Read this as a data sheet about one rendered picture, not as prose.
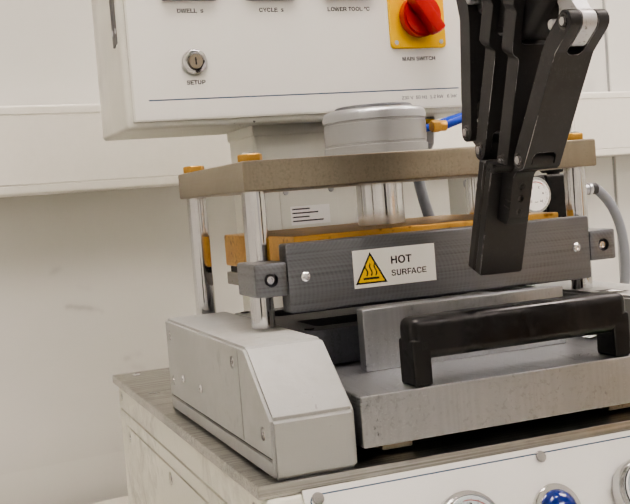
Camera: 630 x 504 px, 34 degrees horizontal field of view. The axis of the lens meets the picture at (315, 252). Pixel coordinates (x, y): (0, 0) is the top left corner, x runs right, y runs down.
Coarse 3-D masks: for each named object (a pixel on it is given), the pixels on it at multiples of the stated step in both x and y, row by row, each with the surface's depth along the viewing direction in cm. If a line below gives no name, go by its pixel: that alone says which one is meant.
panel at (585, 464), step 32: (544, 448) 62; (576, 448) 63; (608, 448) 63; (384, 480) 58; (416, 480) 59; (448, 480) 59; (480, 480) 60; (512, 480) 60; (544, 480) 61; (576, 480) 62; (608, 480) 62
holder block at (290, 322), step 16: (368, 304) 86; (384, 304) 82; (288, 320) 76; (304, 320) 75; (320, 320) 76; (336, 320) 76; (352, 320) 77; (320, 336) 69; (336, 336) 70; (352, 336) 70; (336, 352) 70; (352, 352) 70
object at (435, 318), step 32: (416, 320) 60; (448, 320) 60; (480, 320) 61; (512, 320) 62; (544, 320) 62; (576, 320) 63; (608, 320) 64; (416, 352) 59; (448, 352) 60; (608, 352) 65; (416, 384) 59
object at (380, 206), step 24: (360, 192) 79; (384, 192) 78; (360, 216) 79; (384, 216) 78; (432, 216) 89; (456, 216) 84; (528, 216) 74; (552, 216) 75; (240, 240) 80; (288, 240) 69; (312, 240) 69
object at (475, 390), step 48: (528, 288) 71; (384, 336) 66; (384, 384) 61; (432, 384) 60; (480, 384) 61; (528, 384) 62; (576, 384) 63; (624, 384) 64; (384, 432) 59; (432, 432) 60
